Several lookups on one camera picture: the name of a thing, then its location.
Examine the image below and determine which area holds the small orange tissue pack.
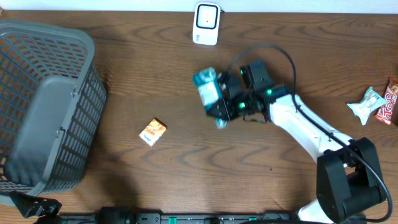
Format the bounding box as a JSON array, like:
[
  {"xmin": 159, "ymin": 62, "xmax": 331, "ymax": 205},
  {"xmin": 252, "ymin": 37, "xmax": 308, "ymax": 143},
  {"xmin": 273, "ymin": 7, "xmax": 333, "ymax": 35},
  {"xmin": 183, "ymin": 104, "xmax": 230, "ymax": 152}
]
[{"xmin": 139, "ymin": 118, "xmax": 167, "ymax": 147}]

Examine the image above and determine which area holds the white barcode scanner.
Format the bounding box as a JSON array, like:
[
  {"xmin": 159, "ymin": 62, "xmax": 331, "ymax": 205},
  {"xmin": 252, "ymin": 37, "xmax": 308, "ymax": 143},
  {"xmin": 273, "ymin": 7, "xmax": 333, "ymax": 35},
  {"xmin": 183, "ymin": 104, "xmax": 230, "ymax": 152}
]
[{"xmin": 192, "ymin": 2, "xmax": 221, "ymax": 45}]

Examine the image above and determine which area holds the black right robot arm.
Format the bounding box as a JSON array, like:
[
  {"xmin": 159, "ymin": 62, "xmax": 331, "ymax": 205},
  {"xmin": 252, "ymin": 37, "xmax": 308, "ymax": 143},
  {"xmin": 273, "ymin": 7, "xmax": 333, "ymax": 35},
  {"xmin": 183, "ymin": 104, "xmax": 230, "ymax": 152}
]
[{"xmin": 194, "ymin": 70, "xmax": 392, "ymax": 223}]

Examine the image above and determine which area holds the teal mouthwash bottle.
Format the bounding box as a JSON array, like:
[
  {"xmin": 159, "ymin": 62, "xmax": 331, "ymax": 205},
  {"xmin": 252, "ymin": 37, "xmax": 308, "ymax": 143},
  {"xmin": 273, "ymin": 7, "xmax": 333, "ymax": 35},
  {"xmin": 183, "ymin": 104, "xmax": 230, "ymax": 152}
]
[{"xmin": 192, "ymin": 67, "xmax": 223, "ymax": 116}]

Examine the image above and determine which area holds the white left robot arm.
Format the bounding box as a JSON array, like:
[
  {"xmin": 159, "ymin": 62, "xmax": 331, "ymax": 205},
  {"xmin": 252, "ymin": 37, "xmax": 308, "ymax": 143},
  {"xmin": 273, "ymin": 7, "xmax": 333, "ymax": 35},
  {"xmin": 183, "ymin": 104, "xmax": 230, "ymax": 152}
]
[{"xmin": 9, "ymin": 191, "xmax": 62, "ymax": 224}]

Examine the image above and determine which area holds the grey plastic shopping basket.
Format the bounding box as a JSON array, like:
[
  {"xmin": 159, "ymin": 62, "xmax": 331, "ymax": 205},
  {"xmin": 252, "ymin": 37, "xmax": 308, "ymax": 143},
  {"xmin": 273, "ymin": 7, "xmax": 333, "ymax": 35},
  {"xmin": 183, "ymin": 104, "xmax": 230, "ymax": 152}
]
[{"xmin": 1, "ymin": 19, "xmax": 106, "ymax": 205}]

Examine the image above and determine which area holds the red Top chocolate bar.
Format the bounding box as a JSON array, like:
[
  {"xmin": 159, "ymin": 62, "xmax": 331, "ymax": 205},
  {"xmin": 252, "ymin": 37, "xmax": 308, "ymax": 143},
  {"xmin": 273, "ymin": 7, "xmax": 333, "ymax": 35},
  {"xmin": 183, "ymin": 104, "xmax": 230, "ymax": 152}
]
[{"xmin": 374, "ymin": 78, "xmax": 397, "ymax": 125}]

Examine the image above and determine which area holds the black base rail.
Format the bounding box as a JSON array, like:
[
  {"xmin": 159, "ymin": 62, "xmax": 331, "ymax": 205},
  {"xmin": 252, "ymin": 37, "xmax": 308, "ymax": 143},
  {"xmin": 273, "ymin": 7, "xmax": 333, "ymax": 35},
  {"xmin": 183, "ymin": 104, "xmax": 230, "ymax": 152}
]
[{"xmin": 56, "ymin": 207, "xmax": 303, "ymax": 224}]

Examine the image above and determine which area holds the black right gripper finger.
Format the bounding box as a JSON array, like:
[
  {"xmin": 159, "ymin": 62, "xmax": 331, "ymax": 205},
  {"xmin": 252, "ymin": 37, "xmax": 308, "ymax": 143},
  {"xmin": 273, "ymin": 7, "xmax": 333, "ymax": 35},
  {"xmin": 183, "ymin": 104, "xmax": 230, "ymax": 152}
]
[
  {"xmin": 217, "ymin": 72, "xmax": 241, "ymax": 98},
  {"xmin": 206, "ymin": 99, "xmax": 231, "ymax": 121}
]

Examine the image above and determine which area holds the mint green snack pouch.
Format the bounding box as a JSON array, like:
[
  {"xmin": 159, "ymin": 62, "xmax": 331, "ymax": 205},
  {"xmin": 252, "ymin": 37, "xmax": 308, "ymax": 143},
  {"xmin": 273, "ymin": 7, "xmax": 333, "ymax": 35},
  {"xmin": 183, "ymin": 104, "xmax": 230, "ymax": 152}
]
[{"xmin": 347, "ymin": 86, "xmax": 387, "ymax": 126}]

